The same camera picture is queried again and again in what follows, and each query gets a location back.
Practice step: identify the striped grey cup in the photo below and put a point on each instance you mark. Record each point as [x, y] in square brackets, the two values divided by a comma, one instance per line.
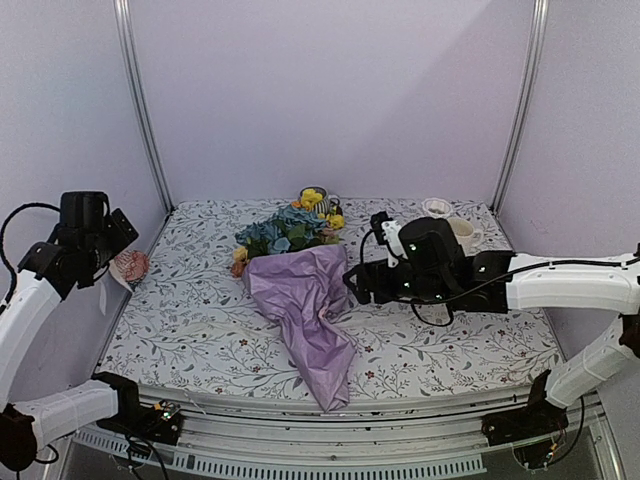
[327, 203]

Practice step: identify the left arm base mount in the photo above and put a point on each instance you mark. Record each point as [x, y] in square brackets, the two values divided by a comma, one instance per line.
[161, 422]

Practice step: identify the cream mug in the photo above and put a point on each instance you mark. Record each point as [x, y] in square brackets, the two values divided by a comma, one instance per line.
[467, 235]

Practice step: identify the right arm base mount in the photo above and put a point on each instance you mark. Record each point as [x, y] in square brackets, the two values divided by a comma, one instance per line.
[533, 431]

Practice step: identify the purple pink wrapping paper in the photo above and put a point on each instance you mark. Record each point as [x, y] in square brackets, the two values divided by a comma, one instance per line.
[303, 293]

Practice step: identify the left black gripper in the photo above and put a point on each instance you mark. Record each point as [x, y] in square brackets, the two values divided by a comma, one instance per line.
[123, 231]

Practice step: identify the white ribbed vase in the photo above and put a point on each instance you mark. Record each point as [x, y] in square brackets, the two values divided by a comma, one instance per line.
[437, 208]

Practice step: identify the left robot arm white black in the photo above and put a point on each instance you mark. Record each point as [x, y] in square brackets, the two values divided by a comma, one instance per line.
[45, 395]

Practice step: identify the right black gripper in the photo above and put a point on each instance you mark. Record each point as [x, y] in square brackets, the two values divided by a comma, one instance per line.
[364, 273]

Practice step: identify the red patterned bowl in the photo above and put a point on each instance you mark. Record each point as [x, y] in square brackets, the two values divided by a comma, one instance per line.
[129, 268]

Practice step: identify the floral patterned tablecloth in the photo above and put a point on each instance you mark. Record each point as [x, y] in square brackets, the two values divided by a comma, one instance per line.
[399, 353]

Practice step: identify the front aluminium rail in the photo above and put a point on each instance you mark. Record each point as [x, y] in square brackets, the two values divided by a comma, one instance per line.
[416, 438]

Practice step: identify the left aluminium frame post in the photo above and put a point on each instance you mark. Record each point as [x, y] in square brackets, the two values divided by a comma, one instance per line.
[123, 17]

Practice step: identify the artificial flower bouquet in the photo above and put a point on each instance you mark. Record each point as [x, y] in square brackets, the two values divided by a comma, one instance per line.
[291, 229]

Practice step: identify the aluminium frame post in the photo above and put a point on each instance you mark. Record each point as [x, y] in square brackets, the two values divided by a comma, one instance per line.
[531, 67]
[123, 17]

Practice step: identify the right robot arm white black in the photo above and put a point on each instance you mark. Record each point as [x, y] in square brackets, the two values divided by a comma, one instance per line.
[608, 284]

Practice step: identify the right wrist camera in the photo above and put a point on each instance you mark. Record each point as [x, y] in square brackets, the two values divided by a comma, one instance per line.
[386, 231]

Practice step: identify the right aluminium frame post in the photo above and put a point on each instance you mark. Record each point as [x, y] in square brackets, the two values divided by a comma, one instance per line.
[531, 67]

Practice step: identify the cream ribbon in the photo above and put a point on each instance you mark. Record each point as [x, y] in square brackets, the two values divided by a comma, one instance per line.
[268, 330]

